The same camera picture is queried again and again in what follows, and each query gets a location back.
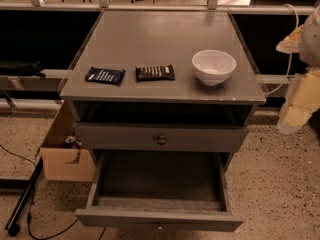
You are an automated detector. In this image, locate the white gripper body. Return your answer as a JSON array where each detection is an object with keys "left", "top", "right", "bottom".
[{"left": 299, "top": 6, "right": 320, "bottom": 67}]

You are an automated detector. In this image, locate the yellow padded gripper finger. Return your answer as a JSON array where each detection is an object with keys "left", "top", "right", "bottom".
[
  {"left": 277, "top": 67, "right": 320, "bottom": 134},
  {"left": 276, "top": 25, "right": 304, "bottom": 54}
]

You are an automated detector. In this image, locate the brown chocolate rxbar wrapper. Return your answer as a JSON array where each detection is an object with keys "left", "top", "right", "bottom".
[{"left": 136, "top": 65, "right": 175, "bottom": 82}]

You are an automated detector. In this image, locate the open grey lower drawer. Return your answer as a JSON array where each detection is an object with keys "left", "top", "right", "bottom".
[{"left": 76, "top": 151, "right": 243, "bottom": 232}]

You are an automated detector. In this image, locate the round brass drawer knob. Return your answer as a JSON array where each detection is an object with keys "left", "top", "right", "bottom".
[{"left": 157, "top": 136, "right": 166, "bottom": 145}]

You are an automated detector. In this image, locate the grey wooden drawer cabinet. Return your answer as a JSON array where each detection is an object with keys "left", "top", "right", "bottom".
[{"left": 59, "top": 9, "right": 267, "bottom": 172}]

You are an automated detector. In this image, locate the blue rxbar wrapper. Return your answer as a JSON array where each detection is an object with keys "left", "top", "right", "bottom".
[{"left": 85, "top": 67, "right": 126, "bottom": 86}]

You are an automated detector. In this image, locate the closed grey upper drawer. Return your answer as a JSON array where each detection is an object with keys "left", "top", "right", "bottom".
[{"left": 74, "top": 122, "right": 248, "bottom": 153}]

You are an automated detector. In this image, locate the white ceramic bowl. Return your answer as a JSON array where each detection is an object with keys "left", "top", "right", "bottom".
[{"left": 192, "top": 50, "right": 237, "bottom": 86}]

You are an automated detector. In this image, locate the metal soda can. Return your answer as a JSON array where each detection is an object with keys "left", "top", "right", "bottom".
[{"left": 65, "top": 135, "right": 76, "bottom": 144}]

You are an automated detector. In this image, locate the cardboard box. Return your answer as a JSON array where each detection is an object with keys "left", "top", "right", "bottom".
[{"left": 39, "top": 103, "right": 96, "bottom": 182}]

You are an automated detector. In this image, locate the black pole on floor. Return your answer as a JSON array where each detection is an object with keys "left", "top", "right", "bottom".
[{"left": 1, "top": 160, "right": 43, "bottom": 237}]

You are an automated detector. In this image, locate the white hanging cable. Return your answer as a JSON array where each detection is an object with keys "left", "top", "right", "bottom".
[{"left": 263, "top": 3, "right": 300, "bottom": 96}]

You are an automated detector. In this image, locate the black cloth on rail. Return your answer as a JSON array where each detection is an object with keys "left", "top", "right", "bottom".
[{"left": 0, "top": 60, "right": 46, "bottom": 77}]

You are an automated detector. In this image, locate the black floor cable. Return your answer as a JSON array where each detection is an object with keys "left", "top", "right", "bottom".
[{"left": 0, "top": 143, "right": 108, "bottom": 240}]

